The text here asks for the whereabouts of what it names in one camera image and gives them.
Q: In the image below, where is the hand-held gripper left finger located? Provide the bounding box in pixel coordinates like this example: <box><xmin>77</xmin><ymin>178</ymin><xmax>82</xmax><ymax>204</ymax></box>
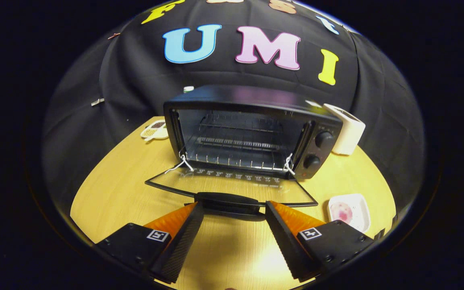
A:
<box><xmin>95</xmin><ymin>201</ymin><xmax>205</xmax><ymax>284</ymax></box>

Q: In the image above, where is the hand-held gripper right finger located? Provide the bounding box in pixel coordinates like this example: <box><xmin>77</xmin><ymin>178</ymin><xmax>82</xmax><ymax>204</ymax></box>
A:
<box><xmin>265</xmin><ymin>201</ymin><xmax>377</xmax><ymax>282</ymax></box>

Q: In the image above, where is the pink ham slice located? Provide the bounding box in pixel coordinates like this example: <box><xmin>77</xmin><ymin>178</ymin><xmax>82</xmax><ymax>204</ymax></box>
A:
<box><xmin>330</xmin><ymin>202</ymin><xmax>353</xmax><ymax>224</ymax></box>

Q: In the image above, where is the white square plate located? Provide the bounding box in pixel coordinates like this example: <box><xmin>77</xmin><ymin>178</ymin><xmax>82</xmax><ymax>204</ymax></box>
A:
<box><xmin>328</xmin><ymin>193</ymin><xmax>371</xmax><ymax>233</ymax></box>

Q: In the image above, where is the black toaster oven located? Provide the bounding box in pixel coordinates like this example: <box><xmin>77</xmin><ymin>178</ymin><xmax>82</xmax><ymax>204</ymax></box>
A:
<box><xmin>145</xmin><ymin>85</ymin><xmax>343</xmax><ymax>221</ymax></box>

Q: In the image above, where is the white divided snack dish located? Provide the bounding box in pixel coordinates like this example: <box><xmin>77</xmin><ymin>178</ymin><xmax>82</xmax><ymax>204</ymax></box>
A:
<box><xmin>140</xmin><ymin>120</ymin><xmax>169</xmax><ymax>142</ymax></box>

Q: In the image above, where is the white box appliance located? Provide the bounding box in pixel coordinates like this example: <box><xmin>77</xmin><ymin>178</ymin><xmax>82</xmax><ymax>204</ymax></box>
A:
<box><xmin>323</xmin><ymin>104</ymin><xmax>366</xmax><ymax>155</ymax></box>

